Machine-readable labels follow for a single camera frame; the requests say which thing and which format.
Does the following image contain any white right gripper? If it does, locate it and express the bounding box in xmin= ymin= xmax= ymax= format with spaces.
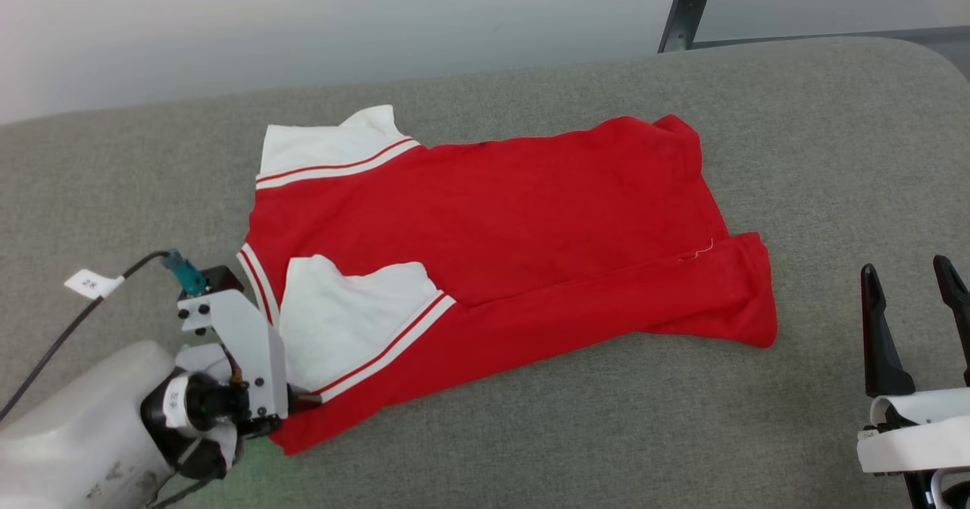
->
xmin=856 ymin=254 xmax=970 ymax=476

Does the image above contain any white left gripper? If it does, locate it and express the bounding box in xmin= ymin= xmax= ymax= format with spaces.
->
xmin=139 ymin=342 xmax=324 ymax=483

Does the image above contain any red white basketball jersey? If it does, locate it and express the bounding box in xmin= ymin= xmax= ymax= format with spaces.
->
xmin=236 ymin=105 xmax=779 ymax=457

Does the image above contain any grey fabric sofa cushion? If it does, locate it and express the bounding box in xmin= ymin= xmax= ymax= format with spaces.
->
xmin=0 ymin=36 xmax=970 ymax=509

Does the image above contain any white left camera mount bracket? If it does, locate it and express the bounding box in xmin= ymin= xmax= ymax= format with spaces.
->
xmin=177 ymin=289 xmax=290 ymax=420

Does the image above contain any teal left camera connector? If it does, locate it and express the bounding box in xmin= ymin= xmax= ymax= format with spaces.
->
xmin=159 ymin=249 xmax=208 ymax=298

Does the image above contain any white cable label tag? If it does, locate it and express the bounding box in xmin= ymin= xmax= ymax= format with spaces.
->
xmin=64 ymin=268 xmax=125 ymax=301

